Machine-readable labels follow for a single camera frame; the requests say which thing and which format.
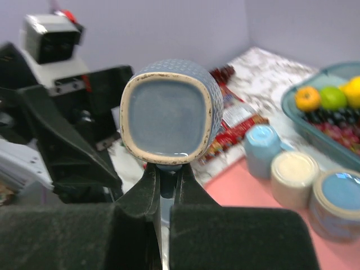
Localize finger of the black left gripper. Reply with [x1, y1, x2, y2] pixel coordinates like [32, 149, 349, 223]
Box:
[53, 65, 133, 141]

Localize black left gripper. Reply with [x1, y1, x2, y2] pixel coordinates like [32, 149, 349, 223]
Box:
[1, 42, 124, 203]

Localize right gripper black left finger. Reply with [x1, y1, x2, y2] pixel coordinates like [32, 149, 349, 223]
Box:
[116, 163, 160, 225]

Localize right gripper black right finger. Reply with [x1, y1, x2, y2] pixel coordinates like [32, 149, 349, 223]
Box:
[174, 164, 222, 222]

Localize small grey-purple mug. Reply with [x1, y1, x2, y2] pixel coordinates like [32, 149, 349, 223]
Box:
[120, 59, 223, 167]

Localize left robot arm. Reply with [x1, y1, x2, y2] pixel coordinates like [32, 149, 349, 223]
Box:
[1, 42, 133, 203]

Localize light blue faceted mug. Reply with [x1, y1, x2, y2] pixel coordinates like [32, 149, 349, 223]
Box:
[244, 124, 294, 179]

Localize cream ceramic mug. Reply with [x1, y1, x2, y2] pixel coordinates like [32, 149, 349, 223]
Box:
[271, 151, 321, 209]

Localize blue-bottom beige mug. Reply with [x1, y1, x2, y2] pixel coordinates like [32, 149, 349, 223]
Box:
[309, 169, 359, 242]

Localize pink plastic tray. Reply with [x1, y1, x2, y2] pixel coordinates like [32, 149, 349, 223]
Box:
[204, 159, 359, 269]

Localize colourful candy bag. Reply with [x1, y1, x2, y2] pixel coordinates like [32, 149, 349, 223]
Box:
[199, 84, 269, 165]

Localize red grape bunch on table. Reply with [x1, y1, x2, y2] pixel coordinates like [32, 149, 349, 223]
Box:
[210, 65, 235, 84]

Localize small orange toy fruit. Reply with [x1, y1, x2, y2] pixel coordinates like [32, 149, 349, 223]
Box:
[294, 86, 321, 112]

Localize teal plastic fruit container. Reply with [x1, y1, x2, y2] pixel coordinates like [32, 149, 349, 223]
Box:
[281, 62, 359, 171]

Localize dark grapes in container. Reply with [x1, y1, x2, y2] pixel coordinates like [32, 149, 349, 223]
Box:
[301, 107, 359, 155]

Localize green toy lime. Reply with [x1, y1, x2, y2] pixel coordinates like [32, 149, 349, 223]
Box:
[319, 86, 347, 110]

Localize yellow toy lemon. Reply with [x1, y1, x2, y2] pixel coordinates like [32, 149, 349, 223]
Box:
[339, 76, 360, 109]

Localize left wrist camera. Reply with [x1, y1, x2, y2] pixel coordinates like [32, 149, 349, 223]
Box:
[20, 8, 85, 65]

